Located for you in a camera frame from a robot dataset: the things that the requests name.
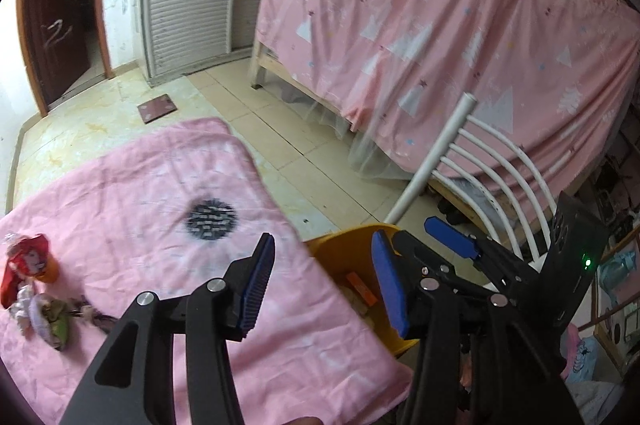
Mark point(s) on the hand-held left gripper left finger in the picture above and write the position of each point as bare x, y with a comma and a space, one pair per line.
255, 290

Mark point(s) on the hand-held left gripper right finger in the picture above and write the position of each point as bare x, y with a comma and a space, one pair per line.
390, 285

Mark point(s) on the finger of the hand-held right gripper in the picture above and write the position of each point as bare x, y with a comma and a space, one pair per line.
417, 255
450, 239

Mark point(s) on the long orange box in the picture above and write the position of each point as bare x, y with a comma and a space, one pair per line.
362, 289

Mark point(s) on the yellow plastic bin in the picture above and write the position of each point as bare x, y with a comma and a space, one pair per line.
340, 250

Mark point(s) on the black shoes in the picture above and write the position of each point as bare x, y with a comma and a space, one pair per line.
452, 210

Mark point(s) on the wooden shelf rack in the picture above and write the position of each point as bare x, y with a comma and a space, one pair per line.
607, 335

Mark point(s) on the pink garment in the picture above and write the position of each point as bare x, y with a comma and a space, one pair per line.
582, 352

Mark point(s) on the white metal chair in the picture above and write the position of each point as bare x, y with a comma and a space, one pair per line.
450, 140

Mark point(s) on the white tulle bed skirt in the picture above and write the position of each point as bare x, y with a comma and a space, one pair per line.
370, 155

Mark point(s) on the pink printed blanket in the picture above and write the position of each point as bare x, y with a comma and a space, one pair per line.
150, 185

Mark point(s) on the dark striped cloth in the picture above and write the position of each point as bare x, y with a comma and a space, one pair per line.
95, 315

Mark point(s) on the orange plastic cup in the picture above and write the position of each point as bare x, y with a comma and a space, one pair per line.
49, 272

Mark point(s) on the brown floor mat tile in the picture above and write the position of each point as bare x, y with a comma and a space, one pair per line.
157, 107

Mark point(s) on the green and white snack packet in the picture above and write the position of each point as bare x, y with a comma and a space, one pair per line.
50, 320

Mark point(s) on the pink bed curtain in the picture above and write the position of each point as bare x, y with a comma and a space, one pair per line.
270, 67

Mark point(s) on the red snack packet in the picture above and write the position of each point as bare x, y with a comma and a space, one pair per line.
25, 260

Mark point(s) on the pink printed curtain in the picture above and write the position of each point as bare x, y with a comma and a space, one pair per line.
400, 5

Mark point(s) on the dark brown door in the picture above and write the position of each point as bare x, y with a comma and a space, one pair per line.
55, 5

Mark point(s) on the brown wooden door frame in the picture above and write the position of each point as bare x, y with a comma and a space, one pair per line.
102, 50

